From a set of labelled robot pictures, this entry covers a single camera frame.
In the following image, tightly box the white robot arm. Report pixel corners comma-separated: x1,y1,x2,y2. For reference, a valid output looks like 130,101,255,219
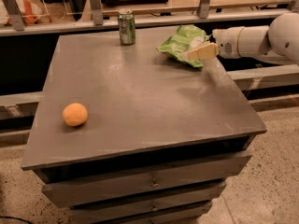
184,13,299,65

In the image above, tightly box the green rice chip bag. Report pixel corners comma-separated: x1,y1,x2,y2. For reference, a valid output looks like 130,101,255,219
157,25,210,68

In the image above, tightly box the metal railing post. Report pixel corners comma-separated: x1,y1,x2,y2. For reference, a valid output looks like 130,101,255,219
2,0,26,31
197,0,210,19
90,0,103,26

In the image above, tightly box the green soda can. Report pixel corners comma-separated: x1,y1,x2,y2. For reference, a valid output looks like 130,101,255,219
118,8,135,45

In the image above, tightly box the top drawer knob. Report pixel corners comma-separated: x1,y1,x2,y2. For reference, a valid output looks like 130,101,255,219
150,178,160,189

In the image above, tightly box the middle metal railing post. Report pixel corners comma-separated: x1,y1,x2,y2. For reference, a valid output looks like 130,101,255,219
90,0,103,26

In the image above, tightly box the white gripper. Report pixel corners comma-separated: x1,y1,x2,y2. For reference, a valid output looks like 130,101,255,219
187,26,244,61

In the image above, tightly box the orange white bag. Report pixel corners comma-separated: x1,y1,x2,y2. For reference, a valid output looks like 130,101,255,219
0,0,51,25

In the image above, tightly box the drawer knob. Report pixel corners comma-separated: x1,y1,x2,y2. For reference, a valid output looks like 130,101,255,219
151,204,158,212
150,178,160,189

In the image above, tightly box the left metal railing post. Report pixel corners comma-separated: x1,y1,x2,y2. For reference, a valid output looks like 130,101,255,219
2,0,26,31

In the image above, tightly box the grey drawer cabinet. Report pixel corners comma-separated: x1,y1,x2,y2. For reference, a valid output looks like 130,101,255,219
22,27,265,224

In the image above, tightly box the right metal railing post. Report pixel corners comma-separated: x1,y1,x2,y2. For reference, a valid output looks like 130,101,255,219
197,0,210,19

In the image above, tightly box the orange fruit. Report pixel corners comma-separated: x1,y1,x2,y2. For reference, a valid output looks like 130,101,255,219
62,103,88,127

